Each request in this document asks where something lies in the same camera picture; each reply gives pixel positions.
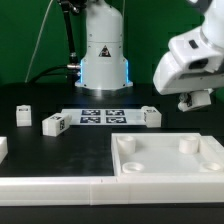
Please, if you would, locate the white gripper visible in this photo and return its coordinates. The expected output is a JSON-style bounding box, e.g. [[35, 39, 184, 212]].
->
[[153, 53, 224, 112]]

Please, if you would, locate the white square tabletop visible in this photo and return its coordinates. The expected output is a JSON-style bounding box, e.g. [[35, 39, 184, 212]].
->
[[111, 133, 224, 176]]

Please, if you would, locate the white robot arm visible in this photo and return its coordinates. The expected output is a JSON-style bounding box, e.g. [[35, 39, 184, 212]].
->
[[76, 0, 224, 112]]

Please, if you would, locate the white fiducial marker sheet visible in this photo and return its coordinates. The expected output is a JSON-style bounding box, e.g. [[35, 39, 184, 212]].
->
[[62, 109, 145, 125]]

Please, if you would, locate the white left fence block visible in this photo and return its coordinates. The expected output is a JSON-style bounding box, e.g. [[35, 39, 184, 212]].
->
[[0, 137, 8, 164]]

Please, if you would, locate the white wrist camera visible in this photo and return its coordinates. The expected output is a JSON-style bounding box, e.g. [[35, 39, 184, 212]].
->
[[168, 27, 224, 74]]

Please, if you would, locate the white front fence wall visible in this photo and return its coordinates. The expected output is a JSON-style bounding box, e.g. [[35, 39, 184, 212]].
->
[[0, 174, 224, 206]]

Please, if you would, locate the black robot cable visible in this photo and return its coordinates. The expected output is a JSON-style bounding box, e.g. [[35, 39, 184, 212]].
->
[[29, 0, 83, 84]]

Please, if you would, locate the thin grey cable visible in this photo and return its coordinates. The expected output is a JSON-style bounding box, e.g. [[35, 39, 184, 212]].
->
[[24, 0, 54, 84]]

